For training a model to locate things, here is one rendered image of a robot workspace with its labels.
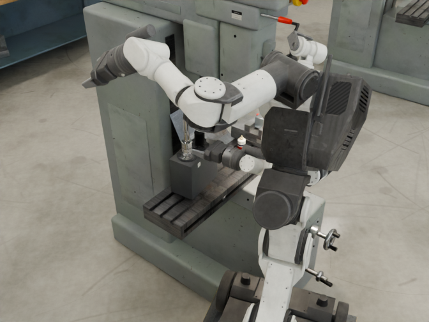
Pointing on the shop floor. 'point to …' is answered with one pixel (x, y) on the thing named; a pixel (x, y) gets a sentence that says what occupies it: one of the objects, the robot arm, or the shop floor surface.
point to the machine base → (172, 257)
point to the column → (136, 112)
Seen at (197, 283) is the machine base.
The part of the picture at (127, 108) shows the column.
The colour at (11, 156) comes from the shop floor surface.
